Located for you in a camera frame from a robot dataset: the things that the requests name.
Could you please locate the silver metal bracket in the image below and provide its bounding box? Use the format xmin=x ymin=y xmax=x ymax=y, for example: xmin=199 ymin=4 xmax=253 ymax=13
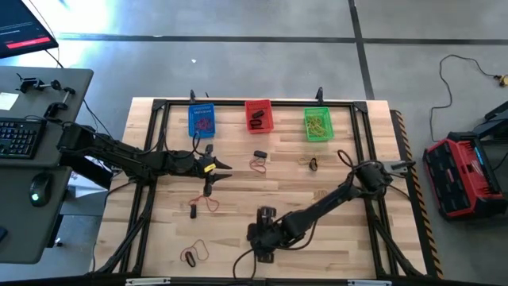
xmin=347 ymin=279 xmax=393 ymax=286
xmin=125 ymin=277 xmax=171 ymax=286

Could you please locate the red plastic basket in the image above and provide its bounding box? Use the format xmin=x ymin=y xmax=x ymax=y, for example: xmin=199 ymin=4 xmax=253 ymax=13
xmin=244 ymin=99 xmax=275 ymax=134

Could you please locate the black floor cable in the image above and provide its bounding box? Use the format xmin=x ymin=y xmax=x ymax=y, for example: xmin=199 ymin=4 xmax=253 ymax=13
xmin=429 ymin=54 xmax=499 ymax=143

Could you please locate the black desk clamp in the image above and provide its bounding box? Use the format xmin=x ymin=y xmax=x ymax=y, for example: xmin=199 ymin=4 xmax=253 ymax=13
xmin=15 ymin=72 xmax=63 ymax=95
xmin=42 ymin=86 xmax=76 ymax=122

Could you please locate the black backlit keyboard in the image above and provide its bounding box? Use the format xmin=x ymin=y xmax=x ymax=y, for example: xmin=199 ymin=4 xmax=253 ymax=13
xmin=0 ymin=117 xmax=48 ymax=160

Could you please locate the grey desk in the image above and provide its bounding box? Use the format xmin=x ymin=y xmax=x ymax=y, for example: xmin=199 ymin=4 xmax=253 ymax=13
xmin=0 ymin=66 xmax=95 ymax=265

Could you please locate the pale yellow sticky note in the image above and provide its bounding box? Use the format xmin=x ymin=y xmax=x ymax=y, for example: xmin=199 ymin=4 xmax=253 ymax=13
xmin=0 ymin=91 xmax=20 ymax=111

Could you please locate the black computer mouse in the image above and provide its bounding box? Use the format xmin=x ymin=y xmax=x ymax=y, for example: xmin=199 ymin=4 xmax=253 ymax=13
xmin=28 ymin=172 xmax=53 ymax=208

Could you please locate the white paper sheet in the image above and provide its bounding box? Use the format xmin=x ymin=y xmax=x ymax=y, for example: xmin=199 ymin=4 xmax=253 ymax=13
xmin=67 ymin=145 xmax=114 ymax=199

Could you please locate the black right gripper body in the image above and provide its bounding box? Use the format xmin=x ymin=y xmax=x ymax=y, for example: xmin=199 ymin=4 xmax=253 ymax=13
xmin=256 ymin=206 xmax=297 ymax=264

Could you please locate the grey metal bracket plate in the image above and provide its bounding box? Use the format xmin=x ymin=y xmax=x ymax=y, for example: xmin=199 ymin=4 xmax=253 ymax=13
xmin=360 ymin=160 xmax=410 ymax=175

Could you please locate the black aluminium table frame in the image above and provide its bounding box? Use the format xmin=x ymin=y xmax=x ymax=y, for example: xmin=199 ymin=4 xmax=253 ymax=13
xmin=94 ymin=98 xmax=424 ymax=279

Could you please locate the red and black toolbox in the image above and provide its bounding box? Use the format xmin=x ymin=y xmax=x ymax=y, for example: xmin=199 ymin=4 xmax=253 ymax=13
xmin=422 ymin=130 xmax=508 ymax=222

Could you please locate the green plastic basket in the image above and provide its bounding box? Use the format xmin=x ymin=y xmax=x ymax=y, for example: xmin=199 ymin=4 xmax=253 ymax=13
xmin=303 ymin=106 xmax=334 ymax=142

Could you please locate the computer monitor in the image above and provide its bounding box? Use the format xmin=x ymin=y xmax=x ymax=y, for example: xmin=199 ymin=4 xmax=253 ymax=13
xmin=0 ymin=0 xmax=60 ymax=60

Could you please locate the yellow black hazard strip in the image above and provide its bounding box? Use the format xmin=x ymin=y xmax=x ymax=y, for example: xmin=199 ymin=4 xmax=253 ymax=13
xmin=391 ymin=110 xmax=445 ymax=280

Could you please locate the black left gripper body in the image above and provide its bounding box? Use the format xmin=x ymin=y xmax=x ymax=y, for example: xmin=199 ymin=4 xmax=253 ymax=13
xmin=176 ymin=145 xmax=215 ymax=197

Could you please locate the black metal stand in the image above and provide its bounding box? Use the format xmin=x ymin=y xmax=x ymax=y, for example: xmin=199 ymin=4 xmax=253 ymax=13
xmin=483 ymin=99 xmax=508 ymax=134

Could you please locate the blue plastic basket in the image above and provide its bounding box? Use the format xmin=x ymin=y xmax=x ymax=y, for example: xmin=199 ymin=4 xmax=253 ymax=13
xmin=187 ymin=102 xmax=217 ymax=140

